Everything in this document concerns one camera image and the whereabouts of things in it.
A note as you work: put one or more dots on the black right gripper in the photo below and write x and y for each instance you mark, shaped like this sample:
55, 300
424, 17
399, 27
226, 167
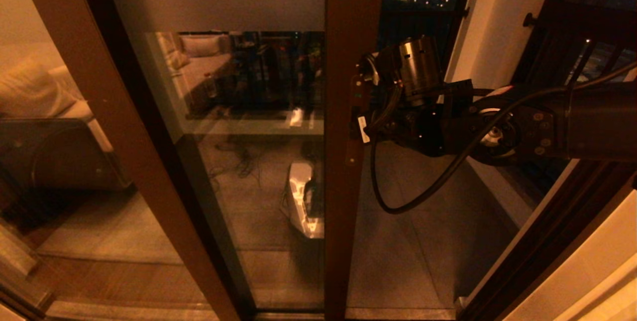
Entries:
383, 127

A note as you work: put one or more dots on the black metal balcony railing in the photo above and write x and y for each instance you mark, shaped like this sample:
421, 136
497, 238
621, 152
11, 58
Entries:
423, 17
582, 27

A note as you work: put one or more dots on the dark brown door jamb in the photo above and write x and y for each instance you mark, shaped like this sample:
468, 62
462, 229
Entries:
572, 211

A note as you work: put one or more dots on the front-load washing machine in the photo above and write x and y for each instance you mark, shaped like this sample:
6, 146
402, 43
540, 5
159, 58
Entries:
64, 161

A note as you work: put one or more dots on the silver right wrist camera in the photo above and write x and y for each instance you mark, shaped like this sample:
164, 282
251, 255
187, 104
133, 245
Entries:
371, 67

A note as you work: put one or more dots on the fixed glass door brown frame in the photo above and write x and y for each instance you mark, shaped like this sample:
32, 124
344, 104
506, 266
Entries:
114, 112

